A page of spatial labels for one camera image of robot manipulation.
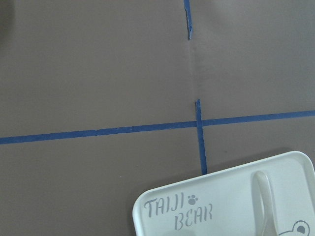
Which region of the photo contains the white bear tray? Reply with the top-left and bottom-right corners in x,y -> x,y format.
132,151 -> 315,236

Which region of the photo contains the white ceramic spoon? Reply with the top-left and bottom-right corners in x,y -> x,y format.
252,171 -> 278,236

